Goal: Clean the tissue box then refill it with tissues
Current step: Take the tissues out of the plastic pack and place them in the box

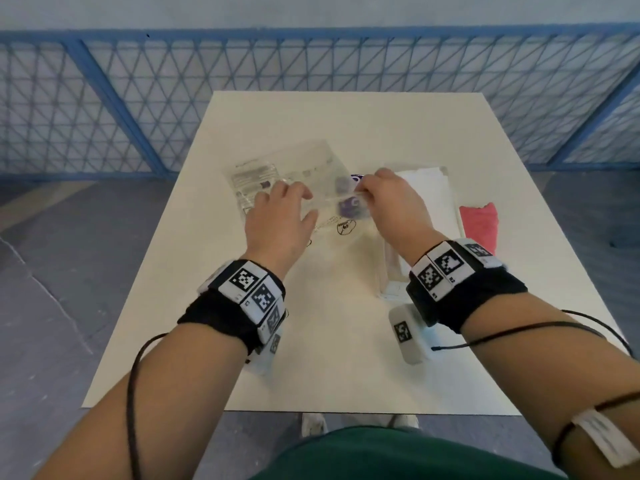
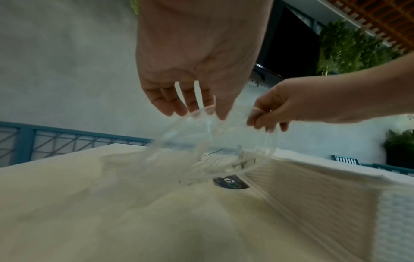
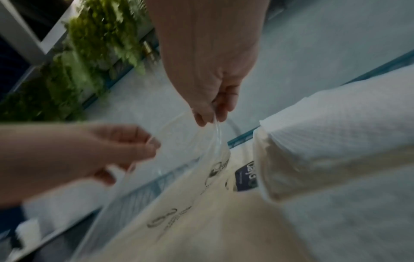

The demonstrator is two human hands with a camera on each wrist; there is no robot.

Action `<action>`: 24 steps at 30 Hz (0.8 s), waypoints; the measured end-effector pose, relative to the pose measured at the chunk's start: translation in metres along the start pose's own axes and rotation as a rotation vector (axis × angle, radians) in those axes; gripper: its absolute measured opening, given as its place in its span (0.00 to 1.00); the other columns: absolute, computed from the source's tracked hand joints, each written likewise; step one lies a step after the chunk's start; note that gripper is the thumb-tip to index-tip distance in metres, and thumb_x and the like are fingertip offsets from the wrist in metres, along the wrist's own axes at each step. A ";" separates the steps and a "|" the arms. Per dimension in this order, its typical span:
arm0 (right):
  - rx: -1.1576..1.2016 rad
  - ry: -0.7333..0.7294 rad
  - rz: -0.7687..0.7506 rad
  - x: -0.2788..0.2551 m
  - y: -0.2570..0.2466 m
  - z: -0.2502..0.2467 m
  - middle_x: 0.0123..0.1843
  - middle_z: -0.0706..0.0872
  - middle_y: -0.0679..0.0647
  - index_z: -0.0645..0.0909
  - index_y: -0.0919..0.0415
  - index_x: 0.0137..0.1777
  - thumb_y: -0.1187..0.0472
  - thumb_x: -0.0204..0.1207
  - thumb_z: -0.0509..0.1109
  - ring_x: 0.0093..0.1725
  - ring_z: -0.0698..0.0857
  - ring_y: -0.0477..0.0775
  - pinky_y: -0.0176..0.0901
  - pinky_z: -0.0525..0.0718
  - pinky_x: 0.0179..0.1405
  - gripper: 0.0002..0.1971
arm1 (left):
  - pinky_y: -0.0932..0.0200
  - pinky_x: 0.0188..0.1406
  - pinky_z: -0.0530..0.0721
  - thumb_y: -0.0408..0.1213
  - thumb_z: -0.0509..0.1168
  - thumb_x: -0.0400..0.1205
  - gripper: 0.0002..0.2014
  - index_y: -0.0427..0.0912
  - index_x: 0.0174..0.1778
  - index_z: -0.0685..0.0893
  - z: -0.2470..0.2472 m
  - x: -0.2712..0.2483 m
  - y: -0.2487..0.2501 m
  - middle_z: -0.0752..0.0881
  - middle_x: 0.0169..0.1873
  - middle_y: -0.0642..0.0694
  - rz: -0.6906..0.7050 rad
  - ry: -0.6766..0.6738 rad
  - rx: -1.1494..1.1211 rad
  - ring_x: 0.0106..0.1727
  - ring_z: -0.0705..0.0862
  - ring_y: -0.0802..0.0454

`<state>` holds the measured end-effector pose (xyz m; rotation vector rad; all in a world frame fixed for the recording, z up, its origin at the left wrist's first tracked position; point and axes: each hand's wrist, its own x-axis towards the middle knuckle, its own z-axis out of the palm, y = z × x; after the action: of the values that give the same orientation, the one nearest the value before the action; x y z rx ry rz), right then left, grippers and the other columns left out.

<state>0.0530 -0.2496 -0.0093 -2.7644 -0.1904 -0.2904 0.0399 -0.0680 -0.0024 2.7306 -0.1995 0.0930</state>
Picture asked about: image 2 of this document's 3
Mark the green plant wall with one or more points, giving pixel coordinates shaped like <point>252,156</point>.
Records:
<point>349,46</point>

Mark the blue chair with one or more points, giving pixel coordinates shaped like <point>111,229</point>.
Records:
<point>346,159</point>

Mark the person's right forearm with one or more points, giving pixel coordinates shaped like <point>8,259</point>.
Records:
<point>385,92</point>

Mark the black wall screen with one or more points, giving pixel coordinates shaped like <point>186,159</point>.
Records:
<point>291,38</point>

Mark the blue mesh fence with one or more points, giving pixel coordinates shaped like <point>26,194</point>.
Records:
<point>26,130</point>

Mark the person's left hand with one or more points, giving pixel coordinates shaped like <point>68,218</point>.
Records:
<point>200,46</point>

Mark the white tissue box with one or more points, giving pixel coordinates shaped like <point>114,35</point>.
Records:
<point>323,204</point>

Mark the potted green plant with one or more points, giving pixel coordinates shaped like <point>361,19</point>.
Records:
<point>401,151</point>

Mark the clear plastic tissue packet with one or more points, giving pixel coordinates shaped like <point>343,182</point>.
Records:
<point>181,153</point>

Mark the person's right hand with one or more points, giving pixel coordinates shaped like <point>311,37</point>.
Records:
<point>300,99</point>

